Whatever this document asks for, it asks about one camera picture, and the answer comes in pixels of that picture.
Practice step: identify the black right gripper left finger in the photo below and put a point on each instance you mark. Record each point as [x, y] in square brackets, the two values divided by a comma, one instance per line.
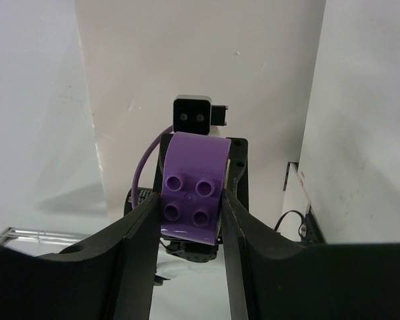
[109, 275]

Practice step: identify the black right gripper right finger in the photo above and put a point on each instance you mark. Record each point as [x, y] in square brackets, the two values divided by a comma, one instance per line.
[271, 277]

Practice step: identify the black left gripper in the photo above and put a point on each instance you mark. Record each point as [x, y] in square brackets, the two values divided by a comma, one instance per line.
[237, 184]

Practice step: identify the lavender half-round brick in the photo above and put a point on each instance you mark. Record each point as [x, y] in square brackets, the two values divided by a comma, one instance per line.
[193, 174]

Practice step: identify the lime green half-round brick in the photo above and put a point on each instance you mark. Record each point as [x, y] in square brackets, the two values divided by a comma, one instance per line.
[220, 203]

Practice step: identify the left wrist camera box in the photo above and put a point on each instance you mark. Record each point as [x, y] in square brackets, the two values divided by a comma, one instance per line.
[197, 114]

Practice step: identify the left aluminium frame rail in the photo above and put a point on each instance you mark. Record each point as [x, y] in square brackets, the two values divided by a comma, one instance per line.
[38, 236]

